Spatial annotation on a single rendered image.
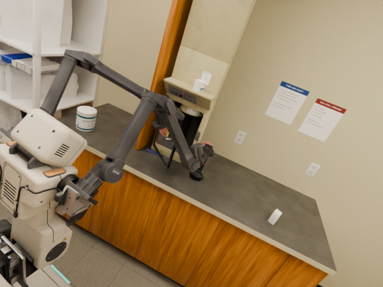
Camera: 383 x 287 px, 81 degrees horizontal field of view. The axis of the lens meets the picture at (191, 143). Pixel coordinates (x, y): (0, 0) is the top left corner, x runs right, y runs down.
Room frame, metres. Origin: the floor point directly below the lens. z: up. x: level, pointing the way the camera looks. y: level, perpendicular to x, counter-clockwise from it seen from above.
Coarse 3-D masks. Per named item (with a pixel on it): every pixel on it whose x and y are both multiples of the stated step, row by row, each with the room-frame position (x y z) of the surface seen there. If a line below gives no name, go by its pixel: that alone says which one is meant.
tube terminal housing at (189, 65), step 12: (180, 48) 1.47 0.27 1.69; (180, 60) 1.47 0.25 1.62; (192, 60) 1.45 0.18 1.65; (204, 60) 1.44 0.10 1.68; (216, 60) 1.43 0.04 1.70; (180, 72) 1.46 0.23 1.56; (192, 72) 1.45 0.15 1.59; (216, 72) 1.43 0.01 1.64; (192, 84) 1.45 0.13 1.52; (216, 84) 1.42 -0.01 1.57; (216, 96) 1.44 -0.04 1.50; (204, 108) 1.42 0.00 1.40; (204, 120) 1.42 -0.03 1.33
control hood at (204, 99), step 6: (168, 78) 1.40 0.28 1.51; (174, 78) 1.46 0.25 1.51; (168, 84) 1.37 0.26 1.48; (174, 84) 1.35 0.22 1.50; (180, 84) 1.36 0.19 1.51; (186, 84) 1.42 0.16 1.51; (168, 90) 1.42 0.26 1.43; (186, 90) 1.33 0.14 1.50; (192, 90) 1.33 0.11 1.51; (198, 96) 1.33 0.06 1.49; (204, 96) 1.31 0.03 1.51; (210, 96) 1.35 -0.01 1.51; (192, 102) 1.41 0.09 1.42; (198, 102) 1.38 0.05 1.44; (204, 102) 1.35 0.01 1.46; (210, 102) 1.33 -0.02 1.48; (210, 108) 1.40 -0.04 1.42
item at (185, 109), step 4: (180, 108) 1.50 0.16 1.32; (184, 108) 1.48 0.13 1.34; (188, 108) 1.47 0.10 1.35; (192, 108) 1.47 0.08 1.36; (188, 112) 1.46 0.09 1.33; (192, 112) 1.46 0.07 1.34; (196, 112) 1.47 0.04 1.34; (200, 112) 1.50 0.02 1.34; (196, 116) 1.47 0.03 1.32; (200, 116) 1.49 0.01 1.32
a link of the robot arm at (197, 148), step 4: (196, 144) 1.13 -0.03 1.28; (200, 144) 1.13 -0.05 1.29; (192, 148) 1.09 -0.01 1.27; (196, 148) 1.09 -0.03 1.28; (200, 148) 1.10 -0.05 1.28; (192, 152) 1.09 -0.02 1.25; (196, 152) 1.09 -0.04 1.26; (200, 152) 1.10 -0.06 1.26; (196, 156) 1.07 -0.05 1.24; (196, 160) 1.07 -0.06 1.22; (196, 164) 1.04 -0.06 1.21; (192, 168) 1.02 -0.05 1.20; (196, 168) 1.04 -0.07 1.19
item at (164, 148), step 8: (168, 96) 1.43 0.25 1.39; (176, 112) 1.30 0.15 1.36; (184, 120) 1.22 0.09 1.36; (160, 136) 1.39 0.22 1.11; (168, 136) 1.30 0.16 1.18; (160, 144) 1.36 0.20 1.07; (168, 144) 1.28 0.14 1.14; (160, 152) 1.33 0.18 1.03; (168, 152) 1.26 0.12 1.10; (168, 160) 1.23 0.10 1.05; (168, 168) 1.22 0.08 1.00
